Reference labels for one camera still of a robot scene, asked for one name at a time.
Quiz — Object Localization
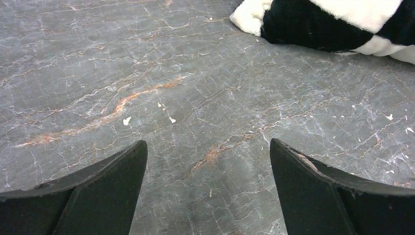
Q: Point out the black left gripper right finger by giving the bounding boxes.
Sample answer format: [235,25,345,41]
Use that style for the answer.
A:
[270,139,415,235]

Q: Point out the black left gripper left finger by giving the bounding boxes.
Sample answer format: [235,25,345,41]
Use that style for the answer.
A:
[0,141,148,235]

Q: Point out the black white checkered pillow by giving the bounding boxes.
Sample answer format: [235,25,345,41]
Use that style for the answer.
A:
[230,0,415,63]

